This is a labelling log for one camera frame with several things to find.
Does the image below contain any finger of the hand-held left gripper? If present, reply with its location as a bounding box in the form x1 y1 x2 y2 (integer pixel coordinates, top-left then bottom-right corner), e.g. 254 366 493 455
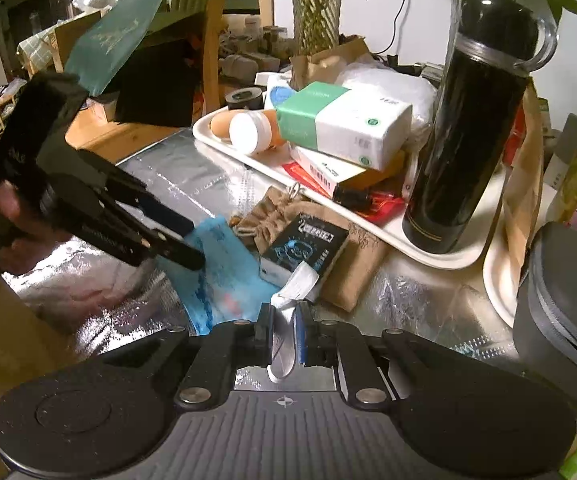
133 226 206 272
115 177 195 237

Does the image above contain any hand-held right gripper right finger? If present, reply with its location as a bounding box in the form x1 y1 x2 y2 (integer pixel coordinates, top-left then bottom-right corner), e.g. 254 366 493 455
293 302 450 407

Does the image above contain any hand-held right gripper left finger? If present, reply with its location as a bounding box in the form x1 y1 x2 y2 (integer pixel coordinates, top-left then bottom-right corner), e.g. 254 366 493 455
113 304 275 407

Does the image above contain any white wipe packet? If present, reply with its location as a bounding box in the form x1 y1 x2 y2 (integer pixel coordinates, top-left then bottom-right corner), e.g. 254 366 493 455
267 259 331 385

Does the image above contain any blue plastic bag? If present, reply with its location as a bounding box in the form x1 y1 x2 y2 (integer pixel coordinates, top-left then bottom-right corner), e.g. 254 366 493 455
180 217 290 337

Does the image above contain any person's left hand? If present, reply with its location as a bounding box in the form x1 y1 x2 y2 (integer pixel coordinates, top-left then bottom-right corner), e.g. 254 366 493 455
0 180 78 275

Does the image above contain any silver foil mat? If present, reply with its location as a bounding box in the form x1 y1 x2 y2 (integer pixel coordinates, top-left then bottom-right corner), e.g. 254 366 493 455
2 126 530 377

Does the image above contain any brown kraft pouch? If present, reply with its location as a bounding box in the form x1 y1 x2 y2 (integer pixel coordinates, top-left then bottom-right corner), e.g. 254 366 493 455
313 204 390 314

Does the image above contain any small black printed box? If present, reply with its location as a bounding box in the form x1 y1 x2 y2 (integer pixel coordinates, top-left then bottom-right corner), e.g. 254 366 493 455
258 212 350 287

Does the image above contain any white-lidded jar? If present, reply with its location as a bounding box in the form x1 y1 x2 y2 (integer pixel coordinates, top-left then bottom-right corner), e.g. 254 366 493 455
228 108 286 156

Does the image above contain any green fabric bag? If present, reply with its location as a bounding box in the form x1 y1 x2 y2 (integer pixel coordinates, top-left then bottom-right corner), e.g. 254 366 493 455
63 0 260 97

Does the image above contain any black tape roll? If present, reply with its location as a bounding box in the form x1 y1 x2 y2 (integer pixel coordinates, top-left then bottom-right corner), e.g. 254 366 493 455
224 86 266 112

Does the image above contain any small black cylinder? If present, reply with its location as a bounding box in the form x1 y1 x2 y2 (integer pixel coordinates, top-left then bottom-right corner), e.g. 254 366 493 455
333 184 373 212

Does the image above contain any red packet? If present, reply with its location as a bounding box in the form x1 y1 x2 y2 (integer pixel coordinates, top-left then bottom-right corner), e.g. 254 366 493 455
283 161 408 224

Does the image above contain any red white flat box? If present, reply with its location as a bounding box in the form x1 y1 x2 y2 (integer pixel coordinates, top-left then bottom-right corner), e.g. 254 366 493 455
288 144 370 199

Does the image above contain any white tray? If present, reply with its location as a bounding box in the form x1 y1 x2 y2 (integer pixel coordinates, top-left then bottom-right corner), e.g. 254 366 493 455
191 109 513 272
482 179 565 329

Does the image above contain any wooden chair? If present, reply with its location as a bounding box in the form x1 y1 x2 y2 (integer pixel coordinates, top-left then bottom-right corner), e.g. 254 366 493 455
63 0 230 163

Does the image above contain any green white tissue pack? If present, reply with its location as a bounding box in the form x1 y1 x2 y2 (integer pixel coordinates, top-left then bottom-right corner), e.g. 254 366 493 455
274 82 414 172

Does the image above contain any brown paper bag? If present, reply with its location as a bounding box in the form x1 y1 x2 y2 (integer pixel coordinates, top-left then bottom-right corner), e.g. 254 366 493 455
288 34 372 92

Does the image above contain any grey zip case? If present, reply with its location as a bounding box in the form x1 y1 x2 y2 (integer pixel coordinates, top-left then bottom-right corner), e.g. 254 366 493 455
512 220 577 407

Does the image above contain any black thermos bottle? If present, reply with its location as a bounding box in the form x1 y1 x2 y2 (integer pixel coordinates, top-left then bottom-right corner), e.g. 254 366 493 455
401 0 560 256

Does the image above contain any clear plastic bag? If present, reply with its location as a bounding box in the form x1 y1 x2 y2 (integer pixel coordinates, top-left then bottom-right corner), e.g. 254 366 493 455
340 64 438 137

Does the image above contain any white carton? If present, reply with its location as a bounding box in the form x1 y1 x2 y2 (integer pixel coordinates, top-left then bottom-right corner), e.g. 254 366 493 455
543 111 577 192

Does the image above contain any burlap drawstring pouch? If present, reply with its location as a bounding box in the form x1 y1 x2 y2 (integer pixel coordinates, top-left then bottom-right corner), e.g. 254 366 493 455
230 183 320 254

